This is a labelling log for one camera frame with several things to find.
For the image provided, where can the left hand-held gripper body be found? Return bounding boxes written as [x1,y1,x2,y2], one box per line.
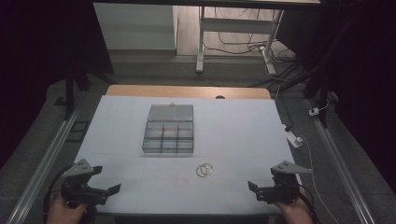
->
[60,159,109,209]

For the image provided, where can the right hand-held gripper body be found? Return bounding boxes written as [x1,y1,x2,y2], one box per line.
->
[255,160,313,205]

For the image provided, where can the person's right hand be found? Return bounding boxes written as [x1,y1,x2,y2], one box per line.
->
[274,186,313,224]

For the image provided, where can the person's left hand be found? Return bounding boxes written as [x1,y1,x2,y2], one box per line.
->
[46,193,89,224]

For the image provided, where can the white power strip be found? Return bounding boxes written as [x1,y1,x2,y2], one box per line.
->
[283,123,304,148]

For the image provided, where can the white table cover sheet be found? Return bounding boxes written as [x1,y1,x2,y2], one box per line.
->
[74,94,302,217]

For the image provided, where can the clear plastic compartment box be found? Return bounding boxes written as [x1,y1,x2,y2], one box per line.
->
[142,104,195,154]

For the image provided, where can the black metal stand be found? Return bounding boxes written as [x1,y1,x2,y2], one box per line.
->
[64,60,110,121]
[274,12,356,129]

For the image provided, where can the wooden table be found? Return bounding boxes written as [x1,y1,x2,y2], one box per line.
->
[106,84,273,101]

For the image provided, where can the dark curtain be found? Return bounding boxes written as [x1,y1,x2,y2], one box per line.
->
[0,0,114,171]
[276,0,396,194]

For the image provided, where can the white cabinet panel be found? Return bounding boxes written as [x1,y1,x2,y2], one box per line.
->
[92,2,177,51]

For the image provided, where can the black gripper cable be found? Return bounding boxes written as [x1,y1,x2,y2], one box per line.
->
[298,184,321,224]
[42,164,76,224]

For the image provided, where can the thin white cable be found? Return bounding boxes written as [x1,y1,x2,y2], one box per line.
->
[299,135,342,224]

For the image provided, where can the aluminium rail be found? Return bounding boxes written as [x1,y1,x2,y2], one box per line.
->
[306,99,376,224]
[6,104,82,224]

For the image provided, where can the thin metal ring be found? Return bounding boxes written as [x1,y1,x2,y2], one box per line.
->
[201,162,215,176]

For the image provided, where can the small clear ring object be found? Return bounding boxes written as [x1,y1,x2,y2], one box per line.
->
[195,164,208,178]

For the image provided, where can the black floor cables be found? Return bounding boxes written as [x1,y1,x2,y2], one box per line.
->
[202,6,307,94]

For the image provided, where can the white metal desk frame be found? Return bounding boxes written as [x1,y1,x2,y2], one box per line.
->
[195,6,285,76]

